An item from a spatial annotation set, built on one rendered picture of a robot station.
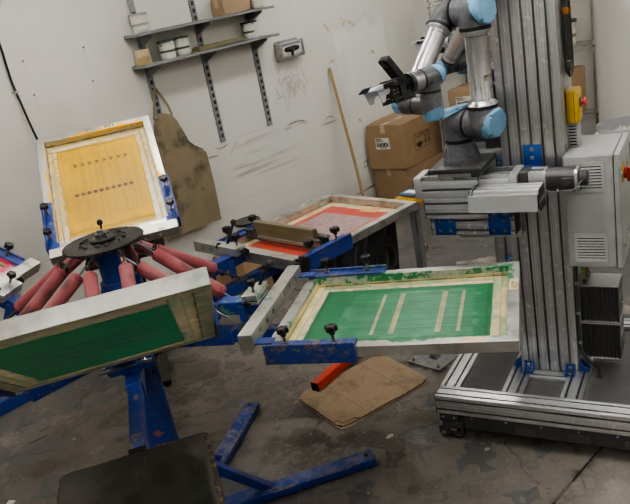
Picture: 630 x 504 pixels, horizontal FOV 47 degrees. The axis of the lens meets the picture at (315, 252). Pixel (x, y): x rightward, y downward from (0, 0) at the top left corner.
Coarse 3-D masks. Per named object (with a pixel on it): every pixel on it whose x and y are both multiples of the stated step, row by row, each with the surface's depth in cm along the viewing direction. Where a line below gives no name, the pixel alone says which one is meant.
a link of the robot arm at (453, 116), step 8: (464, 104) 284; (448, 112) 284; (456, 112) 282; (464, 112) 281; (448, 120) 285; (456, 120) 282; (448, 128) 287; (456, 128) 283; (448, 136) 288; (456, 136) 286; (464, 136) 285
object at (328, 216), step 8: (328, 208) 373; (336, 208) 370; (344, 208) 368; (352, 208) 365; (312, 216) 365; (320, 216) 363; (328, 216) 360; (336, 216) 358; (344, 216) 355; (296, 224) 358; (304, 224) 355; (312, 224) 353; (320, 224) 350; (328, 224) 348; (264, 248) 333; (272, 248) 331; (280, 248) 329
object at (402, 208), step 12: (312, 204) 373; (324, 204) 379; (360, 204) 368; (372, 204) 362; (384, 204) 356; (396, 204) 350; (408, 204) 343; (288, 216) 362; (300, 216) 368; (384, 216) 333; (396, 216) 336; (360, 228) 323; (372, 228) 325; (240, 240) 343
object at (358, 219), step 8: (352, 216) 353; (360, 216) 351; (368, 216) 348; (376, 216) 346; (336, 224) 346; (344, 224) 344; (352, 224) 342; (360, 224) 339; (320, 232) 339; (328, 232) 337; (344, 232) 333; (288, 248) 327; (296, 248) 325; (304, 248) 323
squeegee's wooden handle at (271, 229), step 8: (256, 224) 338; (264, 224) 334; (272, 224) 330; (280, 224) 327; (288, 224) 325; (256, 232) 340; (264, 232) 336; (272, 232) 332; (280, 232) 327; (288, 232) 323; (296, 232) 319; (304, 232) 315; (312, 232) 311; (296, 240) 321
